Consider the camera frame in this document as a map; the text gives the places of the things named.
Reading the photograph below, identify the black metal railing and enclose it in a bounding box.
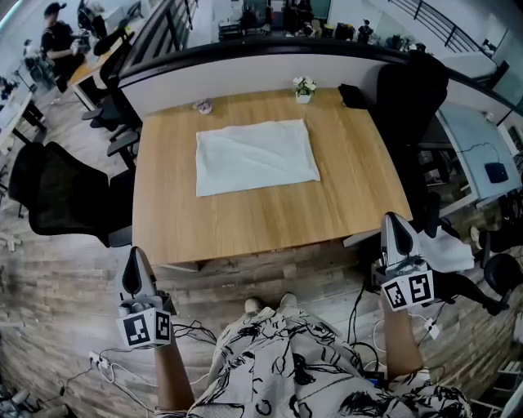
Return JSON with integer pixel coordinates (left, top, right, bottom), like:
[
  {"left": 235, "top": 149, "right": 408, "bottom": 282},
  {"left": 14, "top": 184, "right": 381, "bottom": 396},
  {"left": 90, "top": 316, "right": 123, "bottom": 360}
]
[{"left": 387, "top": 0, "right": 491, "bottom": 54}]

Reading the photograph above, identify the white shirt with blue sleeves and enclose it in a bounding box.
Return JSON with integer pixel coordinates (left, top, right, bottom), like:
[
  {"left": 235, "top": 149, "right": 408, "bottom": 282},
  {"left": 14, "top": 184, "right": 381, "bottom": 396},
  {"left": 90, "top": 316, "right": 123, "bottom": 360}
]
[{"left": 194, "top": 118, "right": 322, "bottom": 198}]

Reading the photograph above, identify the black mesh office chair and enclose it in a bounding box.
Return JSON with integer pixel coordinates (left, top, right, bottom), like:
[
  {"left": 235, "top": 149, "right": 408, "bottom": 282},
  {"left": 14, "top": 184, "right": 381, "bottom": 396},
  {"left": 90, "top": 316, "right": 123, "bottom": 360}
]
[{"left": 7, "top": 126, "right": 142, "bottom": 249}]

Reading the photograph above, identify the white-flowered plant in white pot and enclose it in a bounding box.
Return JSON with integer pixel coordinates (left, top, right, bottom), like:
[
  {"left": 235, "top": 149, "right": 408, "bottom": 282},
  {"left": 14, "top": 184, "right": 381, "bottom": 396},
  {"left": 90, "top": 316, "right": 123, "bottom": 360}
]
[{"left": 292, "top": 75, "right": 318, "bottom": 105}]

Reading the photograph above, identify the person's left forearm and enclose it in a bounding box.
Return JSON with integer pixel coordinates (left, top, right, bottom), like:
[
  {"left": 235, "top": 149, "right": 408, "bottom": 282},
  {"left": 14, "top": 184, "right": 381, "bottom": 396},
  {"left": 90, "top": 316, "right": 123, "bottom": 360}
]
[{"left": 154, "top": 332, "right": 196, "bottom": 413}]

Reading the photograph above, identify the tall black office chair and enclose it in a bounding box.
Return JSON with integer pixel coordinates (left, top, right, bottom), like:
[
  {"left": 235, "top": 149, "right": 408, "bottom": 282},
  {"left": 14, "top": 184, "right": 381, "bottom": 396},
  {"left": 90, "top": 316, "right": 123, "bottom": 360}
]
[{"left": 373, "top": 49, "right": 450, "bottom": 229}]

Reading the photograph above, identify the wooden office desk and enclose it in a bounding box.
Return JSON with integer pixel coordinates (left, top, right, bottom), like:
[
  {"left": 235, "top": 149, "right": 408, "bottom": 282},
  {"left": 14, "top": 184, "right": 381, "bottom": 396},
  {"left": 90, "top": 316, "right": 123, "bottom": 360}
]
[{"left": 67, "top": 20, "right": 148, "bottom": 111}]

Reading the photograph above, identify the black pouch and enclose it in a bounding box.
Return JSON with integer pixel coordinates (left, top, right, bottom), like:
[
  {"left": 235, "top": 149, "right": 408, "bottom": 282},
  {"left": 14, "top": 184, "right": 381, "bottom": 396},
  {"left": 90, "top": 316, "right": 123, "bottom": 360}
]
[{"left": 337, "top": 82, "right": 369, "bottom": 110}]

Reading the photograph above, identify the white power strip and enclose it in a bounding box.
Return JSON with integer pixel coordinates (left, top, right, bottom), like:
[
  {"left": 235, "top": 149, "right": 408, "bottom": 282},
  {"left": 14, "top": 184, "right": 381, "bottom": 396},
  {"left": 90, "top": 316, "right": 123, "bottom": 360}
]
[{"left": 88, "top": 349, "right": 110, "bottom": 371}]

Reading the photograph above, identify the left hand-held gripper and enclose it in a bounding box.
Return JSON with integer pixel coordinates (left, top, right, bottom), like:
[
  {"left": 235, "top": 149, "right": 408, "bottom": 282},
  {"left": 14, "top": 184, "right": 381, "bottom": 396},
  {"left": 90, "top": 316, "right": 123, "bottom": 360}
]
[{"left": 115, "top": 246, "right": 177, "bottom": 350}]

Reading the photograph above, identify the person's right forearm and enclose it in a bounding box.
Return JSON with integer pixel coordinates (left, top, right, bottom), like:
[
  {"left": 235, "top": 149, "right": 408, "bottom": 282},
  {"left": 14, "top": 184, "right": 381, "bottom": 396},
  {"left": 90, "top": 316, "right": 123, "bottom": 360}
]
[{"left": 378, "top": 297, "right": 424, "bottom": 383}]

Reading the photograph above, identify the glass-topped white desk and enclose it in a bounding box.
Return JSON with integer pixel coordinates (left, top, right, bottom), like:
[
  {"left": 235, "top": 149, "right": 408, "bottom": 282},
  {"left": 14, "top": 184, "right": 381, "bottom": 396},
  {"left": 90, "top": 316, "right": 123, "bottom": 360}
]
[{"left": 435, "top": 100, "right": 523, "bottom": 211}]

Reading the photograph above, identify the white cloth sheet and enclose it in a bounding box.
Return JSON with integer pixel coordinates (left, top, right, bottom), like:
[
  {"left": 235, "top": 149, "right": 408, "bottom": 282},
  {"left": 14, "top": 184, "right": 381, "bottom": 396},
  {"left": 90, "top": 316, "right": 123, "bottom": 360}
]
[{"left": 416, "top": 226, "right": 476, "bottom": 273}]

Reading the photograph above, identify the white power cable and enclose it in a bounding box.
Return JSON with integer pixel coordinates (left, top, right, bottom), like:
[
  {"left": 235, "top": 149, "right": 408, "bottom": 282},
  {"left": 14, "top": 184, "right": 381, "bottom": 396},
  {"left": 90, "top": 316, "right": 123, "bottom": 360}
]
[{"left": 97, "top": 358, "right": 213, "bottom": 413}]

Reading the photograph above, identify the person's white black-patterned clothing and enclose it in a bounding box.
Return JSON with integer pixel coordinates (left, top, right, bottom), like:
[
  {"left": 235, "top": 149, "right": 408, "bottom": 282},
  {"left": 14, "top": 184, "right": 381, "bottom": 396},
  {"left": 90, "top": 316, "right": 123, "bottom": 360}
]
[{"left": 153, "top": 305, "right": 473, "bottom": 418}]

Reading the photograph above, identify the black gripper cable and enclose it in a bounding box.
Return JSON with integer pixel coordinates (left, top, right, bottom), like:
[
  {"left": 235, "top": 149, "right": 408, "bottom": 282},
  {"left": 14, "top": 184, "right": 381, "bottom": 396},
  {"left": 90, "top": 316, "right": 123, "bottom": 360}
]
[
  {"left": 169, "top": 320, "right": 217, "bottom": 346},
  {"left": 346, "top": 279, "right": 387, "bottom": 376}
]

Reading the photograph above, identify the black box device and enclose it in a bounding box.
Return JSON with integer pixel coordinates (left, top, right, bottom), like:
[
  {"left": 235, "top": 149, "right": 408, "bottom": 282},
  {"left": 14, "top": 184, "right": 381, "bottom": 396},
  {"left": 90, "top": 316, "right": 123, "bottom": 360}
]
[{"left": 484, "top": 162, "right": 510, "bottom": 185}]

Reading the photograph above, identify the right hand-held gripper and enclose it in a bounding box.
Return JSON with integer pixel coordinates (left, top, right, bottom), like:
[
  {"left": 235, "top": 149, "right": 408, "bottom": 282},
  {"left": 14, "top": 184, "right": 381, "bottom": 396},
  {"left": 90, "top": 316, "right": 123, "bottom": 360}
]
[{"left": 370, "top": 211, "right": 435, "bottom": 314}]

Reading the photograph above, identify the white office desk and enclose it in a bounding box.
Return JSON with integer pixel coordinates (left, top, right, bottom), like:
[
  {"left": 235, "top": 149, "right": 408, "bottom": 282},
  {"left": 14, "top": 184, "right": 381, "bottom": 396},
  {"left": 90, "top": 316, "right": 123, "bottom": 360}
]
[{"left": 0, "top": 87, "right": 46, "bottom": 152}]

